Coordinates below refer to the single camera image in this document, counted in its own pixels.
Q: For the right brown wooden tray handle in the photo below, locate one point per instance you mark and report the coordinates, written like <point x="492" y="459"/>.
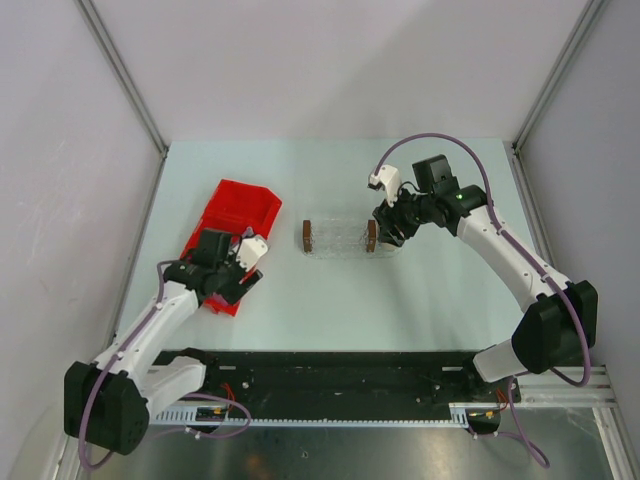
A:
<point x="371" y="236"/>

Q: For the brown wooden tray handle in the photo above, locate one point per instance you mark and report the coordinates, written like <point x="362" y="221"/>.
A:
<point x="371" y="236"/>
<point x="307" y="239"/>

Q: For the right aluminium corner post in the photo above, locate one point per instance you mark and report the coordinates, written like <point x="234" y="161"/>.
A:
<point x="575" y="42"/>

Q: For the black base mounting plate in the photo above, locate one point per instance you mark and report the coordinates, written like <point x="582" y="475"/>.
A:
<point x="261" y="361"/>

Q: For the clear textured glass tray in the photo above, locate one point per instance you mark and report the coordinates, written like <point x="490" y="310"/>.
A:
<point x="342" y="238"/>

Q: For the beige plastic cup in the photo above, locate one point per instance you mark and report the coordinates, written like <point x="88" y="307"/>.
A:
<point x="389" y="244"/>

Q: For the aluminium frame rail front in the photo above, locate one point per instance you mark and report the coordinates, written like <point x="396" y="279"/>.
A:
<point x="565" y="387"/>

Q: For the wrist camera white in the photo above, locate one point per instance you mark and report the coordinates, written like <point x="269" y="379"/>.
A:
<point x="250" y="251"/>
<point x="388" y="179"/>

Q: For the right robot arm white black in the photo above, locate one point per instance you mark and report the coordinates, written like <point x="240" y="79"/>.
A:
<point x="559" y="315"/>

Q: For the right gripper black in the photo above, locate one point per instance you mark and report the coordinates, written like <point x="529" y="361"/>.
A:
<point x="386" y="216"/>

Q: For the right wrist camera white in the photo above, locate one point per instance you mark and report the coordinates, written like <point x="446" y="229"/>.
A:
<point x="388" y="179"/>

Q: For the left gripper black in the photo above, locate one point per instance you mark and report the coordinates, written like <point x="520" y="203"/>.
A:
<point x="233" y="290"/>

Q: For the left aluminium corner post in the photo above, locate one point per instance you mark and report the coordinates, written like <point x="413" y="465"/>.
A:
<point x="114" y="59"/>

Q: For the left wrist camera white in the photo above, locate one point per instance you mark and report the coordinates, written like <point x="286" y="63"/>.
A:
<point x="250" y="251"/>

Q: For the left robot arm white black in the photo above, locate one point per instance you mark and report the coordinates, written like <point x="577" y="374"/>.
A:
<point x="110" y="401"/>

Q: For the left brown wooden tray handle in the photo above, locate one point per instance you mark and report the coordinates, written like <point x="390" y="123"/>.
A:
<point x="307" y="239"/>

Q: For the pink toothpaste tube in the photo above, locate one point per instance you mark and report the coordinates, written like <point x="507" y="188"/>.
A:
<point x="217" y="302"/>

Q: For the aluminium corner post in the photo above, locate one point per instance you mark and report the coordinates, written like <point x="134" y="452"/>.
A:
<point x="114" y="59"/>
<point x="575" y="42"/>

